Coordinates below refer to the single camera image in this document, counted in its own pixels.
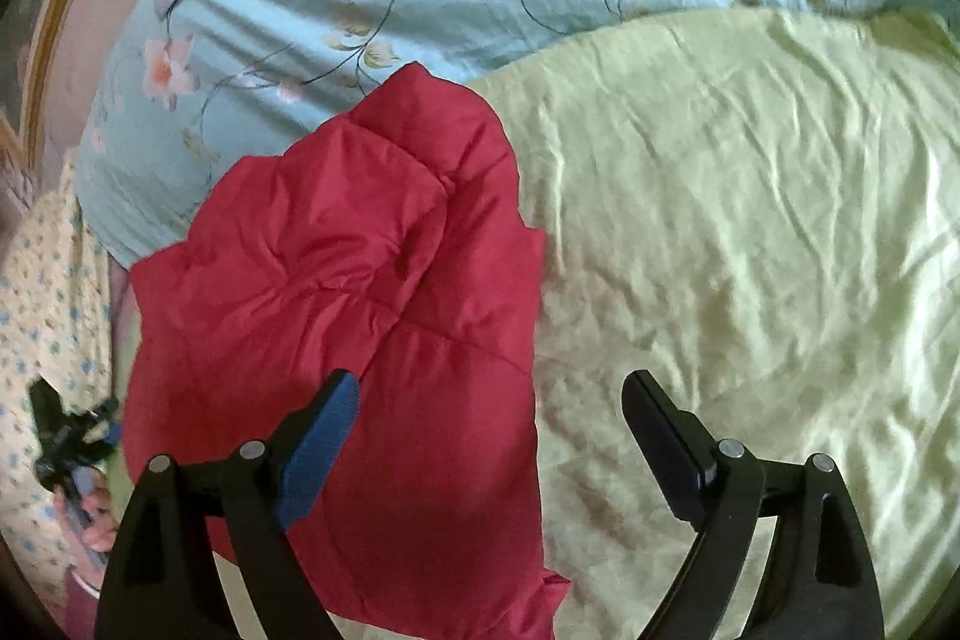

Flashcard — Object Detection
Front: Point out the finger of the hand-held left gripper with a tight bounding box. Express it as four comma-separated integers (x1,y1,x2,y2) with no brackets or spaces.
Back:
69,397,121,429
75,428,122,462

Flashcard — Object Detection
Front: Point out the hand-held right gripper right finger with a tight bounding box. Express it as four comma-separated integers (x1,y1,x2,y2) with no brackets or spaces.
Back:
621,368,886,640

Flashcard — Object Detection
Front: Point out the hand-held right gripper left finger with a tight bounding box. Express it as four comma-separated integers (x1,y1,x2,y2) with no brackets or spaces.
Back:
96,370,362,640

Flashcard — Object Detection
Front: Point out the red quilted jacket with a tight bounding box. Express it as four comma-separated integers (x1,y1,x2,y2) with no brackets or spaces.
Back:
124,61,572,640

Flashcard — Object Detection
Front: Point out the person's left hand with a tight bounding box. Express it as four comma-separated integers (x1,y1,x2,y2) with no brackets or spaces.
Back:
79,482,122,552

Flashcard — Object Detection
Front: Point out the pink bedsheet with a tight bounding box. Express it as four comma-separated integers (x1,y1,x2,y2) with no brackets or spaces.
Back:
109,269,143,348

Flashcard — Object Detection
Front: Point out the yellow patterned pillow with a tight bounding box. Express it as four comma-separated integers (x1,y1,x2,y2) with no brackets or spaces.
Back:
0,152,132,581

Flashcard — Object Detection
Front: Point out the light green bedsheet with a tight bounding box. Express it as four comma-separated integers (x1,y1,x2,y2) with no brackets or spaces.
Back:
112,6,960,640

